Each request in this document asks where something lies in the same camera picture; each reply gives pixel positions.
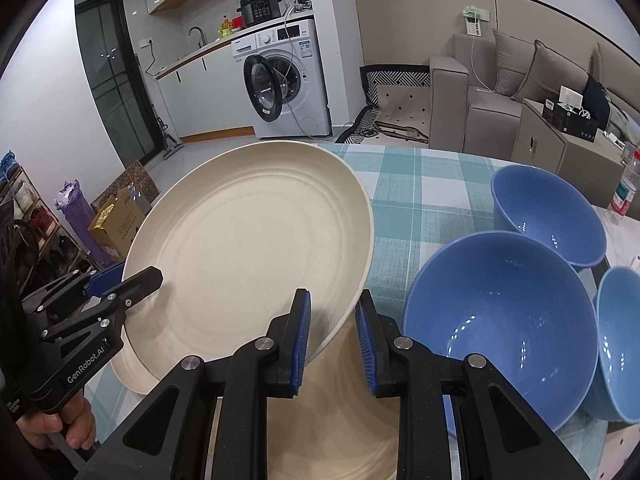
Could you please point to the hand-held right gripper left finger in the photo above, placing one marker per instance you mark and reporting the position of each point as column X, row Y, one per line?
column 301, row 340

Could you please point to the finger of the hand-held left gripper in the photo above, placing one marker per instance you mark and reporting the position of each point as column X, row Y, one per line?
column 102, row 280
column 140, row 280

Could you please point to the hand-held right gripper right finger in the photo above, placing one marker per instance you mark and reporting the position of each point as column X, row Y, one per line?
column 365, row 350

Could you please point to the cream plate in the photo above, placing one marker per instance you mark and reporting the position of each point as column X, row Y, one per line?
column 240, row 250
column 335, row 420

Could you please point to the blue bowl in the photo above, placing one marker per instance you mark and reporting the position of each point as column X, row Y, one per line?
column 500, row 310
column 620, row 340
column 540, row 210

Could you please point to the person's left hand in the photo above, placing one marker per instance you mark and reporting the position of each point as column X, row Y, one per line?
column 77, row 425

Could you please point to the yellow cardboard box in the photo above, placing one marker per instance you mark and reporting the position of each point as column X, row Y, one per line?
column 115, row 225

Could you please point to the purple bag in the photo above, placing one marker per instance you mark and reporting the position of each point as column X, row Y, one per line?
column 82, row 220

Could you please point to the shoe rack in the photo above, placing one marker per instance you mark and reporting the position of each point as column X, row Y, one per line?
column 40, row 220

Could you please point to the brown patterned box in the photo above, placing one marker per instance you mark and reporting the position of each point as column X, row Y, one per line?
column 137, row 180

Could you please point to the floor mop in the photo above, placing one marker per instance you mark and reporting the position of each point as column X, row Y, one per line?
column 170, row 147

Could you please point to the teal checked tablecloth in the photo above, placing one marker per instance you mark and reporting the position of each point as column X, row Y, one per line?
column 425, row 195

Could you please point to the dark glass door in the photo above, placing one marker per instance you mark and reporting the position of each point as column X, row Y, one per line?
column 115, row 85

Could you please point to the white kitchen counter cabinet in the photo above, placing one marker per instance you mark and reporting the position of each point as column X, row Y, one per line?
column 210, row 90

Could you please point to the white washing machine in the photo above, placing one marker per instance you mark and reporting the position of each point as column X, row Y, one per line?
column 300, row 90

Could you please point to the black faucet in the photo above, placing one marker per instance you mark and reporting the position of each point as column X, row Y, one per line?
column 200, row 35

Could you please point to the grey sofa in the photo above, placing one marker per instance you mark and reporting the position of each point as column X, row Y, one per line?
column 485, row 115

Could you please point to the grey bedside cabinet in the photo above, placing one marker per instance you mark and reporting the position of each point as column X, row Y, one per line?
column 565, row 160

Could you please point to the marble top coffee table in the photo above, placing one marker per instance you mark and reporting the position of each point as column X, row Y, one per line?
column 625, row 240

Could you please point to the black pressure cooker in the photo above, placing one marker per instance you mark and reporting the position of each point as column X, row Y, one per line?
column 257, row 9

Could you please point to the clear water bottle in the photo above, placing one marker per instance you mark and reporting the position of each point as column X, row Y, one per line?
column 622, row 195

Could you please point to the black box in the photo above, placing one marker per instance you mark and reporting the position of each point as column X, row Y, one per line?
column 565, row 122

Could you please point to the white power strip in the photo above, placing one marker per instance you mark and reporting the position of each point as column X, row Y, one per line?
column 300, row 6

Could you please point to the grey cushion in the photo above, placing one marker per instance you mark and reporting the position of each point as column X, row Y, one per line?
column 515, row 65
column 555, row 72

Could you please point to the small white box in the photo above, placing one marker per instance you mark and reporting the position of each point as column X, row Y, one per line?
column 570, row 95

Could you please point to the dark garment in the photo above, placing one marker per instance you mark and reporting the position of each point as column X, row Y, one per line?
column 597, row 100

